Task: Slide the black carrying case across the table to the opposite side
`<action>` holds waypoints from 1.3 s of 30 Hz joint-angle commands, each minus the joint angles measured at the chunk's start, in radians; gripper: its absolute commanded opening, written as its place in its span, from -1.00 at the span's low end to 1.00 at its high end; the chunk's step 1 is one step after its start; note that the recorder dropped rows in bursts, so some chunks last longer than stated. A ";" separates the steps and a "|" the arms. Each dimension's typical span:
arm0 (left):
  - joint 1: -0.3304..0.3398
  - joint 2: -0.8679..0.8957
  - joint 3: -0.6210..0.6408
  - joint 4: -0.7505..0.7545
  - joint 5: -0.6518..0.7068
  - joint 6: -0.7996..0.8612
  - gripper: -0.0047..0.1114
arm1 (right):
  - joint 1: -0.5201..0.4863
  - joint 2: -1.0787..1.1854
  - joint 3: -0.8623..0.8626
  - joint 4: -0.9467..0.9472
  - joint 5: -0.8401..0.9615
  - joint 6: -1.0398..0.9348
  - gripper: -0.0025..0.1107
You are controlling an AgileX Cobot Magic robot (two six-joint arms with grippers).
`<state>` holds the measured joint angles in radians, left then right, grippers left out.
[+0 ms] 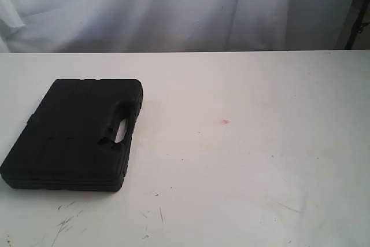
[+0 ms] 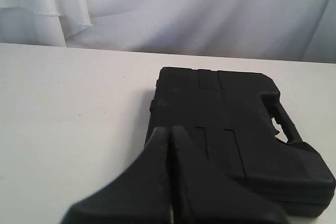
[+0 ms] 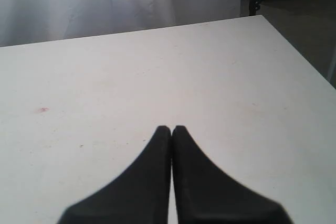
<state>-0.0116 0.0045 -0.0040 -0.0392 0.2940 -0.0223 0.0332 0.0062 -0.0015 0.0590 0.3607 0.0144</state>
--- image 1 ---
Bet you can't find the black plastic tool case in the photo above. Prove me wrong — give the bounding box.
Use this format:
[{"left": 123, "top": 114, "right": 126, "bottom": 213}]
[{"left": 1, "top": 79, "right": 143, "bottom": 192}]

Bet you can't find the dark metal stand frame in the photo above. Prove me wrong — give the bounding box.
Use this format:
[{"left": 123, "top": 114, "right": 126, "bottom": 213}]
[{"left": 345, "top": 0, "right": 369, "bottom": 50}]

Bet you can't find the white backdrop cloth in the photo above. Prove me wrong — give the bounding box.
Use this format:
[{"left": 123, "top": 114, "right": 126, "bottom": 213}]
[{"left": 1, "top": 0, "right": 352, "bottom": 53}]

